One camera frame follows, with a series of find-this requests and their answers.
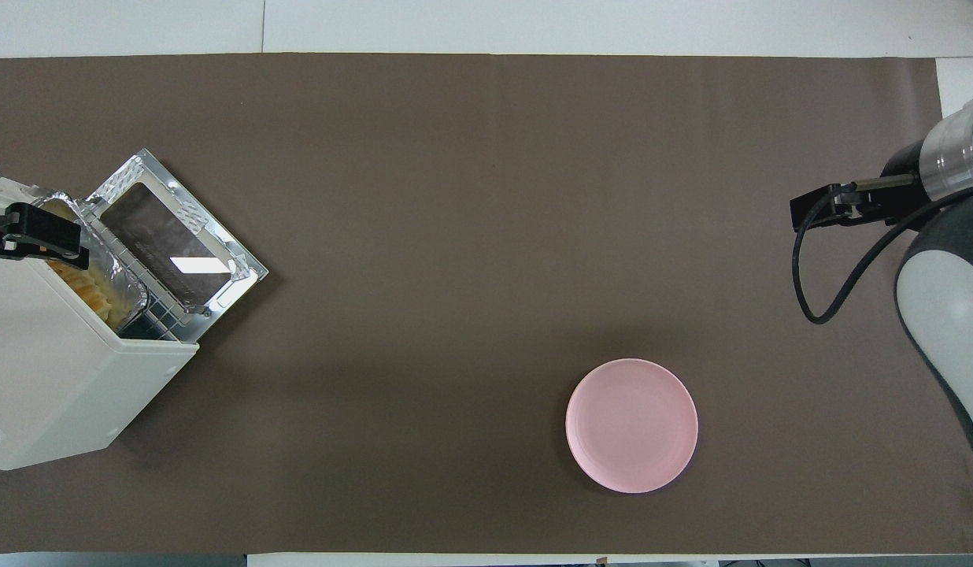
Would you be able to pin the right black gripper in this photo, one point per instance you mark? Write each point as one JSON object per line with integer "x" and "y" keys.
{"x": 900, "y": 205}

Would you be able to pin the sliced golden bread loaf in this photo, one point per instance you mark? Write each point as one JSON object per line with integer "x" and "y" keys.
{"x": 89, "y": 293}

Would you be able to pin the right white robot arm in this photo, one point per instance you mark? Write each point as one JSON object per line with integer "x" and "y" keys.
{"x": 951, "y": 315}

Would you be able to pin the pink round plate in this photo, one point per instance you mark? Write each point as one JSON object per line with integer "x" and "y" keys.
{"x": 632, "y": 425}

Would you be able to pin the brown table mat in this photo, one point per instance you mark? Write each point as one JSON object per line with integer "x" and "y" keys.
{"x": 455, "y": 236}

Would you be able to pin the aluminium foil tray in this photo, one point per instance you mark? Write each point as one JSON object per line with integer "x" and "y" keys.
{"x": 116, "y": 276}

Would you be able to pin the glass oven door, metal frame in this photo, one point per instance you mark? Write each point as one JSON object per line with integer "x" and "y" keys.
{"x": 172, "y": 236}

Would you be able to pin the cream toaster oven body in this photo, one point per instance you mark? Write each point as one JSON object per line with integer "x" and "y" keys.
{"x": 53, "y": 378}

